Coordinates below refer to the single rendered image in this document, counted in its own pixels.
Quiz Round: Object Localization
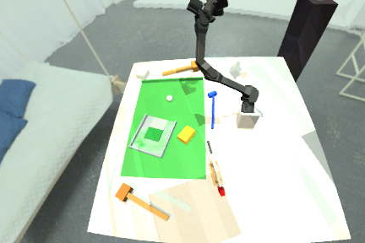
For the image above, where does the green flat mat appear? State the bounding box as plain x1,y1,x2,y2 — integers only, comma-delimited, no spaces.
121,80,206,179

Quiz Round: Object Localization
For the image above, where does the blue golf putter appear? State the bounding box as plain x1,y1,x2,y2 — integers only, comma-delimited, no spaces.
208,91,217,129

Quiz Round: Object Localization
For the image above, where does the yellow block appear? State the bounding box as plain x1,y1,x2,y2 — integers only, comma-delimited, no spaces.
177,125,195,145

